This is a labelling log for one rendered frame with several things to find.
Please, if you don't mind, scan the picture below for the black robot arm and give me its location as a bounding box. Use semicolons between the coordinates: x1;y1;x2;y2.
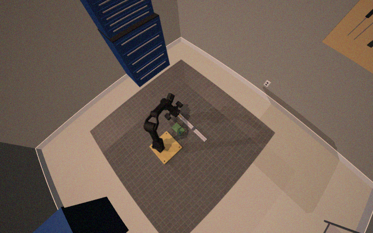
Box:
144;93;180;153

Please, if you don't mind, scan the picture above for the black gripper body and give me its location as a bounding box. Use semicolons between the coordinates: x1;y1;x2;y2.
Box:
164;101;183;120

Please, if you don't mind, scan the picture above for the green tray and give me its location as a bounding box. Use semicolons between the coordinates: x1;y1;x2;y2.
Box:
172;123;185;135

